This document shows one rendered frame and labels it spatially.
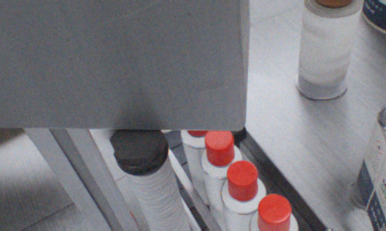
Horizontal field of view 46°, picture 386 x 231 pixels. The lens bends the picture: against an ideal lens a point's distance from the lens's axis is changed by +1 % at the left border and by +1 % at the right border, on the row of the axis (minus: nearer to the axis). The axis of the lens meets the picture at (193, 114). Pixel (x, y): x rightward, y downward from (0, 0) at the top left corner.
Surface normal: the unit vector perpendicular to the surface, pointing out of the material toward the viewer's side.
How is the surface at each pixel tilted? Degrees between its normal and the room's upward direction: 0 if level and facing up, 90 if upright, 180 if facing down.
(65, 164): 90
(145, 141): 0
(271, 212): 2
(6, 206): 0
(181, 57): 90
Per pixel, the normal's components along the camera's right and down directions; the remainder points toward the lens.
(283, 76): -0.12, -0.62
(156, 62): -0.11, 0.79
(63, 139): 0.48, 0.65
